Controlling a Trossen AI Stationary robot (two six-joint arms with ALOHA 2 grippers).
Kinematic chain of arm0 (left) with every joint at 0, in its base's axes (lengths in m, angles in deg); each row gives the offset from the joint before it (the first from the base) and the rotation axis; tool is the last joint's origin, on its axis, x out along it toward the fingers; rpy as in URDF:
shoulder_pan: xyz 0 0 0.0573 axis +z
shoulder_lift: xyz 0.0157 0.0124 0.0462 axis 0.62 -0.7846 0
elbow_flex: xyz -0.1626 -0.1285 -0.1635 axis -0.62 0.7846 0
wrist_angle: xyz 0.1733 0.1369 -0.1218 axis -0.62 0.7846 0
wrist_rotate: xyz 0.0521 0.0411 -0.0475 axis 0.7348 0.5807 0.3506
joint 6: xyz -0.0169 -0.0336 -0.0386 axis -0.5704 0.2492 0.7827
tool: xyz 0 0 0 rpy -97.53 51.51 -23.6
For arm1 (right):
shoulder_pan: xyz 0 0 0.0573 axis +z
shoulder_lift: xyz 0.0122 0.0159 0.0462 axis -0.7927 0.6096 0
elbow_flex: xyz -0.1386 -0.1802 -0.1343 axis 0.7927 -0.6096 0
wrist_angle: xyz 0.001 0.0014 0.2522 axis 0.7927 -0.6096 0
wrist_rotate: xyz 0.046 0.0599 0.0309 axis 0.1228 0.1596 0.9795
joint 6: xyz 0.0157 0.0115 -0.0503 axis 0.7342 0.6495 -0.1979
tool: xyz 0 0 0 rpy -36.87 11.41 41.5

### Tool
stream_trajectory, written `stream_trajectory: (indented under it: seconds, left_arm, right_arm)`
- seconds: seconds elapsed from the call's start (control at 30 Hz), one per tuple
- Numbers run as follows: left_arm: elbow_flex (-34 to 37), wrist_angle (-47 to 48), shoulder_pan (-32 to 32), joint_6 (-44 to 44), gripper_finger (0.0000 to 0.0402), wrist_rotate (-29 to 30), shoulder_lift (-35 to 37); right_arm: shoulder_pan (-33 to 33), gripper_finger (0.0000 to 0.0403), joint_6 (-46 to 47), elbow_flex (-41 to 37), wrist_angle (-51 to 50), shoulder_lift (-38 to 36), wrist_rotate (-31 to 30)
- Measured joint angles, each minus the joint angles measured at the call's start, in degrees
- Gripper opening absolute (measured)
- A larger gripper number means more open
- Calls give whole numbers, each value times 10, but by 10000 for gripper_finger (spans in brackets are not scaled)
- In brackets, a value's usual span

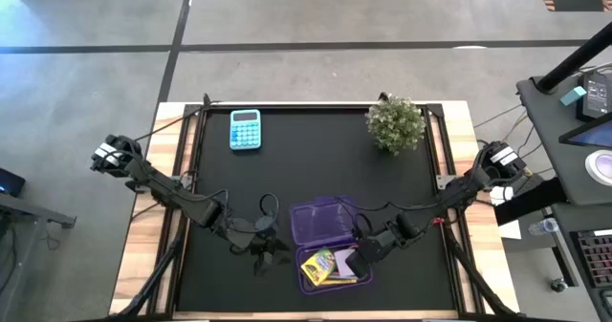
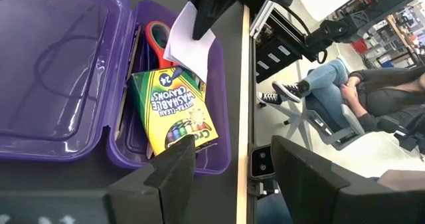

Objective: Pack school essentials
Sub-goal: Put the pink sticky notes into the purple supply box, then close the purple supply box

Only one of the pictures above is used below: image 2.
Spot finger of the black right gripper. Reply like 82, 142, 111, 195
185, 0, 248, 41

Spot red handled scissors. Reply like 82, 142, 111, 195
145, 20, 177, 69

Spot cluttered storage shelves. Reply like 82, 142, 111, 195
361, 3, 425, 69

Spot purple translucent pencil case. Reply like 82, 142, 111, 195
0, 0, 232, 175

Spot gray office chair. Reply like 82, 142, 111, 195
284, 94, 425, 152

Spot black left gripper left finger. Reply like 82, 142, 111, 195
144, 134, 197, 224

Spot black table mat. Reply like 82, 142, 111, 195
0, 0, 246, 224

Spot black table-level camera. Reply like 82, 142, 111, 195
250, 144, 276, 179

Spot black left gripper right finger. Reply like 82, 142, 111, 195
270, 135, 351, 224

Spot lavender sticky note pad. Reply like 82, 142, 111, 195
163, 1, 217, 84

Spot red box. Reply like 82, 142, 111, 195
351, 39, 369, 55

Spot yellow green crayon box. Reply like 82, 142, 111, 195
129, 66, 220, 157

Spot black aluminium table frame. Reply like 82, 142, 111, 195
247, 0, 280, 145

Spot person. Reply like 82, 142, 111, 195
257, 58, 425, 152

